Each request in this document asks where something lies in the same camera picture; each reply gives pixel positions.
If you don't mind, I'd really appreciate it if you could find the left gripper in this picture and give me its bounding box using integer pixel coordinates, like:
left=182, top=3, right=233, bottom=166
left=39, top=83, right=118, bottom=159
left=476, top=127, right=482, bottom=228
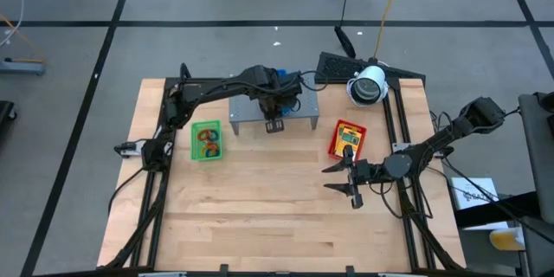
left=254, top=67, right=304, bottom=134

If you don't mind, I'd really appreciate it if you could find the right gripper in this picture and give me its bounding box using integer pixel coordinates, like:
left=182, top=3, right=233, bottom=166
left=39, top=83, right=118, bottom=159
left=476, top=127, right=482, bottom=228
left=321, top=145, right=386, bottom=209

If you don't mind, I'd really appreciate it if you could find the blue plastic basket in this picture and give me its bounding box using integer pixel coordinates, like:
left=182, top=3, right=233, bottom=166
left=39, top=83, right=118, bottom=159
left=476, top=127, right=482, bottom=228
left=275, top=68, right=303, bottom=116

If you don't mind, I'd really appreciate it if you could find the green plastic basket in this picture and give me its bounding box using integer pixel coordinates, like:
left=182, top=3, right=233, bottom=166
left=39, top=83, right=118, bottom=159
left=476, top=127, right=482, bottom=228
left=190, top=119, right=224, bottom=162

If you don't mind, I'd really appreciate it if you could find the grey perforated metal shelf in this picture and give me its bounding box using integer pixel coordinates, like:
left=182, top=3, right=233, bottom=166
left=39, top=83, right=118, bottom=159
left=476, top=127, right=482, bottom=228
left=228, top=73, right=320, bottom=136

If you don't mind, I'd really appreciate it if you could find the red plastic basket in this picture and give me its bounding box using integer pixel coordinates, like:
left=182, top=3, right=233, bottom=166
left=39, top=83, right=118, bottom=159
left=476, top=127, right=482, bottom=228
left=326, top=119, right=368, bottom=162

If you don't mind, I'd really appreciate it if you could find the black perforated panel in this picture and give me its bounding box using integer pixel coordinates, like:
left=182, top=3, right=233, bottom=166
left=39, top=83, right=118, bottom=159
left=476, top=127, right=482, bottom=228
left=314, top=51, right=428, bottom=84

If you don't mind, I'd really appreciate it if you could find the black bar on floor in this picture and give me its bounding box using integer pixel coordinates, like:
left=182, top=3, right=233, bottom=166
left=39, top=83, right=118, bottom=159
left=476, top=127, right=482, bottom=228
left=333, top=25, right=358, bottom=59

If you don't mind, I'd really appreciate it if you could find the white cardboard box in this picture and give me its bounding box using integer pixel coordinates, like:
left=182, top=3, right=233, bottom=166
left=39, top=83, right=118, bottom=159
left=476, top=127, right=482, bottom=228
left=449, top=177, right=510, bottom=231

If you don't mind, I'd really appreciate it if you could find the yellow container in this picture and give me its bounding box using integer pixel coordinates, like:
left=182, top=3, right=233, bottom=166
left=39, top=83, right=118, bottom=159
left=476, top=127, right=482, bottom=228
left=488, top=227, right=527, bottom=252

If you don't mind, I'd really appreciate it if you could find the black board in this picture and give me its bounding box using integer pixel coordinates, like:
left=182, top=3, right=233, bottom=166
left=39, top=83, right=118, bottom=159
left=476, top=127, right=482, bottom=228
left=454, top=190, right=542, bottom=229

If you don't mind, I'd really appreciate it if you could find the grey cabinet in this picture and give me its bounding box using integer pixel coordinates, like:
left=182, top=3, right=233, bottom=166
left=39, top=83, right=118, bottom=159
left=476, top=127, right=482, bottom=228
left=518, top=92, right=554, bottom=277

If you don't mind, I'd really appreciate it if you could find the grey stand foot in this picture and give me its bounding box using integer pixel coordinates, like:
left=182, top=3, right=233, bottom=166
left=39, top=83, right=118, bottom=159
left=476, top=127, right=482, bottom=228
left=0, top=58, right=47, bottom=77

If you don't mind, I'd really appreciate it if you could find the black object at floor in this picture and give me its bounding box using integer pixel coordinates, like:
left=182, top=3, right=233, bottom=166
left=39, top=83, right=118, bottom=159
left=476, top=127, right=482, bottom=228
left=0, top=100, right=18, bottom=133

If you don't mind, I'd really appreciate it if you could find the black left camera cable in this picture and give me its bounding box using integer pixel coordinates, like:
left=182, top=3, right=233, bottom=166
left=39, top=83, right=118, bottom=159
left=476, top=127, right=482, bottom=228
left=298, top=70, right=330, bottom=93

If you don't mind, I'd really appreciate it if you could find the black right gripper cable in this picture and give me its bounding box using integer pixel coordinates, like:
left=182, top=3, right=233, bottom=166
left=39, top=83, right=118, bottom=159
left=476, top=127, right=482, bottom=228
left=370, top=179, right=434, bottom=220

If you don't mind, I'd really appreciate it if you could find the white round camera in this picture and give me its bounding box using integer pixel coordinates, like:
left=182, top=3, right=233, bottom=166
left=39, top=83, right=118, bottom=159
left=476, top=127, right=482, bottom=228
left=347, top=64, right=390, bottom=108

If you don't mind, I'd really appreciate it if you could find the yellow hanging cable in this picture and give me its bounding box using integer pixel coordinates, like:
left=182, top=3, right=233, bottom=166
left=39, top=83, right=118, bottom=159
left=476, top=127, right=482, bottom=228
left=372, top=0, right=407, bottom=60

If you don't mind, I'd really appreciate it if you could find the black cable bundle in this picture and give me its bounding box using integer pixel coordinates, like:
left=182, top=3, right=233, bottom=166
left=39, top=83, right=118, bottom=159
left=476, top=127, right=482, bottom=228
left=432, top=107, right=554, bottom=246

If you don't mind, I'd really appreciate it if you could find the black left base cable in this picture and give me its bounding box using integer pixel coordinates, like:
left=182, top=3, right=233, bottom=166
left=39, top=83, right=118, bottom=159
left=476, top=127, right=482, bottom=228
left=106, top=166, right=146, bottom=217

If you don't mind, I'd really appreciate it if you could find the orange floor cable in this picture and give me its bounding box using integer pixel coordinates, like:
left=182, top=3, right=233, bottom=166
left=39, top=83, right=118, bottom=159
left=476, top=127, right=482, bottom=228
left=0, top=12, right=44, bottom=64

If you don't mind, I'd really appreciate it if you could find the white floor cable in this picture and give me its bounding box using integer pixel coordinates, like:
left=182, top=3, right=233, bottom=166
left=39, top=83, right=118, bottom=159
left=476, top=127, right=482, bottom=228
left=0, top=0, right=25, bottom=48

